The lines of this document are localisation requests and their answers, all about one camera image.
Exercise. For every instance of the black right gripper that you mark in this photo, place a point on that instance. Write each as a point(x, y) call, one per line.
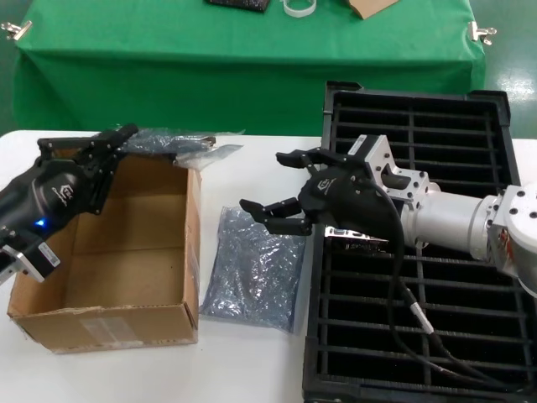
point(348, 201)

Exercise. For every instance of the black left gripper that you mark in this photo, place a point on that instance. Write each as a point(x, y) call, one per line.
point(54, 197)

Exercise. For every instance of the grey antistatic plastic bag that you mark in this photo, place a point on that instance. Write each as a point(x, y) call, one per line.
point(251, 285)
point(168, 142)

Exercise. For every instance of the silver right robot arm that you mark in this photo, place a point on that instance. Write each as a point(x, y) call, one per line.
point(453, 222)

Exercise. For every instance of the brown open cardboard box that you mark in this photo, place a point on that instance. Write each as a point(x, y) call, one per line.
point(126, 252)

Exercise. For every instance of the black slotted plastic container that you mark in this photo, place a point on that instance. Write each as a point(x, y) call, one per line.
point(440, 126)

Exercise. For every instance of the green tablecloth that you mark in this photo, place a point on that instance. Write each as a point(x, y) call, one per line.
point(210, 63)

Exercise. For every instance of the silver binder clip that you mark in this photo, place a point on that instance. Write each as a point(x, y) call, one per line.
point(19, 31)
point(476, 31)

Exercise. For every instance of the clear tape roll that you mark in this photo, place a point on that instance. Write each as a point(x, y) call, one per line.
point(289, 10)

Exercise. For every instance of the brown cardboard piece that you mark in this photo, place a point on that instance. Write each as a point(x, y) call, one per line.
point(369, 8)

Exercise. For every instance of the black foam pad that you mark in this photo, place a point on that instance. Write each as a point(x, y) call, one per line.
point(235, 4)

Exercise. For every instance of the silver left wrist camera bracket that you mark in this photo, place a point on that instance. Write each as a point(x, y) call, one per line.
point(29, 262)

